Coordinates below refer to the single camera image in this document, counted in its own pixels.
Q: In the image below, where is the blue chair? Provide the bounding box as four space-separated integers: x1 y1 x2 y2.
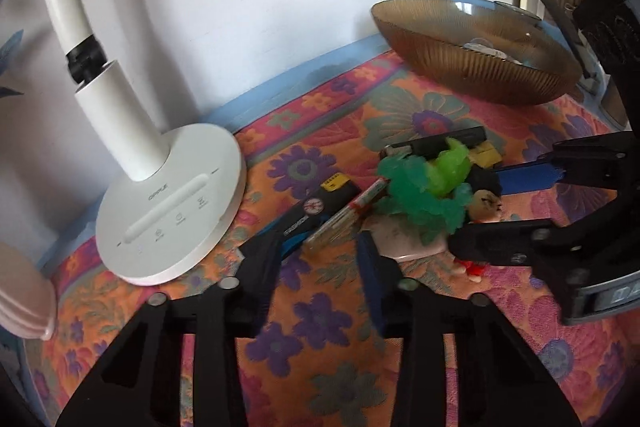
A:
447 0 543 22

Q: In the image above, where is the black lighter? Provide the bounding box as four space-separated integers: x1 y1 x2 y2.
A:
379 126 488 159

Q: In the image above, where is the floral quilted mat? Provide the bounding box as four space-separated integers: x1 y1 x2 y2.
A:
22 52 640 427

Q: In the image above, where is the brown glass bowl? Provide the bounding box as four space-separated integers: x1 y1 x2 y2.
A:
371 0 583 106

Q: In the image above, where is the dark-haired small doll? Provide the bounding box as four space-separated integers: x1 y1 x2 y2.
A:
452 188 503 283

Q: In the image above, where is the white and pink figurine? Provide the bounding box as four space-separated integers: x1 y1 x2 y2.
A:
367 214 448 264

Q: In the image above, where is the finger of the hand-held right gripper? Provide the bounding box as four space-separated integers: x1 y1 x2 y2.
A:
470 132 626 198
447 217 568 269

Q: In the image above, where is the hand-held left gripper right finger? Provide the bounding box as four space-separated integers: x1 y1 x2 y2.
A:
356 231 583 427

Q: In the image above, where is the white desk lamp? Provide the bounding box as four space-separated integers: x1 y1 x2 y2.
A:
37 0 247 287

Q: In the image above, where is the white ribbed vase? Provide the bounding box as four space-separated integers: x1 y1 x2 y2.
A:
0 241 57 340

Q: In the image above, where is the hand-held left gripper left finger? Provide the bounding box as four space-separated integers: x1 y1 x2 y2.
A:
55 232 286 427

